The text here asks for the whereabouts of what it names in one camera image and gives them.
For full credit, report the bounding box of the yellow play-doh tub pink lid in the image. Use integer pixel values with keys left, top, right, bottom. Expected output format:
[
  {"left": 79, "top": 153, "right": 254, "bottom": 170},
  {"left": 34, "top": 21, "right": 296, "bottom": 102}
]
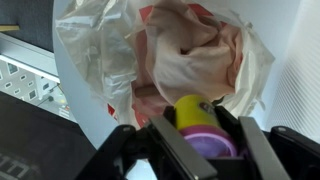
[{"left": 174, "top": 95, "right": 237, "bottom": 158}]

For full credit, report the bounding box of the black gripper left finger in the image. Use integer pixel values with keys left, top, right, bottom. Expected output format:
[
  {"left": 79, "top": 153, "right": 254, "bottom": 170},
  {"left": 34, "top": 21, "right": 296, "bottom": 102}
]
[{"left": 76, "top": 116, "right": 218, "bottom": 180}]

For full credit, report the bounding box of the white red plastic carrier bag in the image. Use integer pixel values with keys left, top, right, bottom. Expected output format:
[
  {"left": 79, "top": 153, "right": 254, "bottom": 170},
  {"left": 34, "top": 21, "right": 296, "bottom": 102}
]
[{"left": 55, "top": 0, "right": 274, "bottom": 127}]

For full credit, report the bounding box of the white pink cloth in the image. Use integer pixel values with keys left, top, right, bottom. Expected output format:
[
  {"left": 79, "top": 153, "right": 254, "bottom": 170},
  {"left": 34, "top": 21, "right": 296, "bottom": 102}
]
[{"left": 133, "top": 0, "right": 243, "bottom": 116}]

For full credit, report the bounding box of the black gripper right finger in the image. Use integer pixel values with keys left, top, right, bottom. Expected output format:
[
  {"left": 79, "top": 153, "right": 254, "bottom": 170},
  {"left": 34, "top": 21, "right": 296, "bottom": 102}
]
[{"left": 214, "top": 106, "right": 320, "bottom": 180}]

